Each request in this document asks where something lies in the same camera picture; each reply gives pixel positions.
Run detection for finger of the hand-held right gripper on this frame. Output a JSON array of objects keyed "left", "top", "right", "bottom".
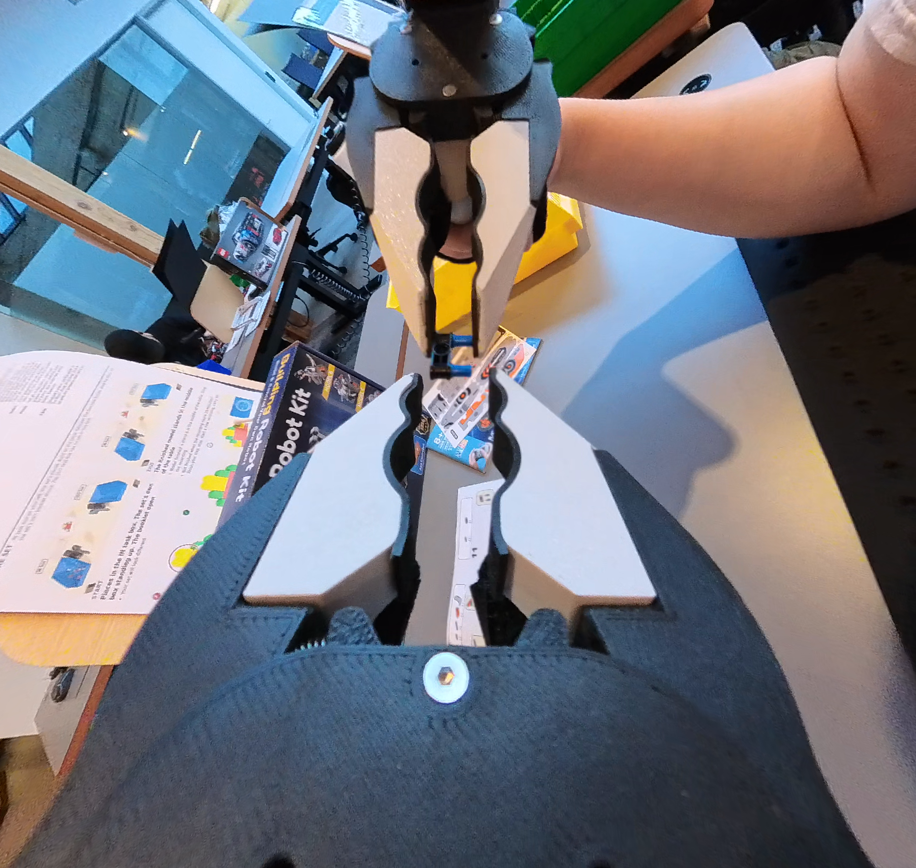
[
  {"left": 468, "top": 120, "right": 539, "bottom": 355},
  {"left": 368, "top": 126, "right": 439, "bottom": 355}
]

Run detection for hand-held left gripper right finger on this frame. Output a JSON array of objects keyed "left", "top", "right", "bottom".
[{"left": 478, "top": 367, "right": 659, "bottom": 641}]

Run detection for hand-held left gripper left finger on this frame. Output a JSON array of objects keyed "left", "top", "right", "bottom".
[{"left": 242, "top": 373, "right": 423, "bottom": 640}]

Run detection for small black blue connector piece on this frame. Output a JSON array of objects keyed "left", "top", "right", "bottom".
[{"left": 429, "top": 333, "right": 477, "bottom": 380}]

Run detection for person's right forearm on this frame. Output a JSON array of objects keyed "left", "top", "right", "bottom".
[{"left": 547, "top": 24, "right": 916, "bottom": 239}]

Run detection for grey desk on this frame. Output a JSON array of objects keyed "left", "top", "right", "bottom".
[{"left": 354, "top": 22, "right": 916, "bottom": 676}]

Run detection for white printed task sheet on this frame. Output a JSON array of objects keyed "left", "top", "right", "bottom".
[{"left": 0, "top": 349, "right": 266, "bottom": 615}]

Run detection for yellow plastic bin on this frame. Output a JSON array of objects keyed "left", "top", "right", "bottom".
[{"left": 386, "top": 192, "right": 584, "bottom": 311}]

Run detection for open instruction manual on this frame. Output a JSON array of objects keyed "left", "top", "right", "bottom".
[{"left": 447, "top": 478, "right": 505, "bottom": 647}]

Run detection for blue robot kit box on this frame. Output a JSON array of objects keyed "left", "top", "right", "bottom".
[{"left": 229, "top": 342, "right": 430, "bottom": 518}]

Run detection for toy car box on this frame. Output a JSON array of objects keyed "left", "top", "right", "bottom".
[{"left": 211, "top": 199, "right": 291, "bottom": 286}]

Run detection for green plastic bins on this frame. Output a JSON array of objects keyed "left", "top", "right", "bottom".
[{"left": 511, "top": 0, "right": 709, "bottom": 96}]

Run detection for small blue booklet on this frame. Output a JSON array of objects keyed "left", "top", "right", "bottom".
[{"left": 429, "top": 324, "right": 542, "bottom": 472}]

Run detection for white sticker sheet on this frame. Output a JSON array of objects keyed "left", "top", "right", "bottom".
[{"left": 424, "top": 363, "right": 502, "bottom": 447}]

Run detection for green bin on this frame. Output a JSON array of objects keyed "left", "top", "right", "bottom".
[{"left": 572, "top": 0, "right": 717, "bottom": 100}]

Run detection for black perforated board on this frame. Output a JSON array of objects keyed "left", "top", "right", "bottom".
[{"left": 737, "top": 235, "right": 916, "bottom": 669}]

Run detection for person's light shirt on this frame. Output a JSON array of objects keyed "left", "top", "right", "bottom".
[{"left": 862, "top": 0, "right": 916, "bottom": 89}]

